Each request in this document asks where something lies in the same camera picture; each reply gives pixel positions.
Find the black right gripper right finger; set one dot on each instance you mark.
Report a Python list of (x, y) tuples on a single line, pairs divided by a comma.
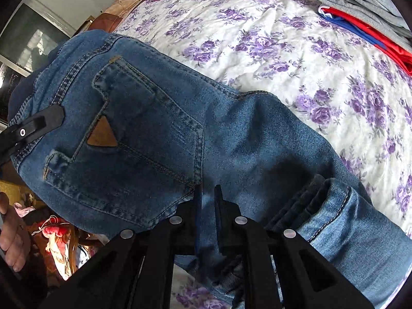
[(280, 269)]

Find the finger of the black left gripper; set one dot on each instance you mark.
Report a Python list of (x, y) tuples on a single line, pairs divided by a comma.
[(18, 136)]

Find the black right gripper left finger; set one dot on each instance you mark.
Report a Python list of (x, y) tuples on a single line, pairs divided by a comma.
[(134, 270)]

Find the blue denim jeans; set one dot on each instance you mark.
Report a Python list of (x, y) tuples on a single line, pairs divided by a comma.
[(141, 131)]

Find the person's left hand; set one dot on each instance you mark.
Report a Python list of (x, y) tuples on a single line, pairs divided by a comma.
[(15, 239)]

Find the wooden headboard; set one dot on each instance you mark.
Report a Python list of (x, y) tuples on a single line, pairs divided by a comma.
[(113, 15)]

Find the purple floral bed sheet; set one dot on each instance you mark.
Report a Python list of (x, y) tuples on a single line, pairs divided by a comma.
[(339, 117)]

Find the folded red blue garment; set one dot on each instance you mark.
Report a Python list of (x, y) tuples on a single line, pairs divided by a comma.
[(370, 34)]

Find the folded grey sweatpants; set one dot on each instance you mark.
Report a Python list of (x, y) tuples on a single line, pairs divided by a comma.
[(382, 15)]

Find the window with white frame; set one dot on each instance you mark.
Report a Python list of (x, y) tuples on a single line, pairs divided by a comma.
[(31, 33)]

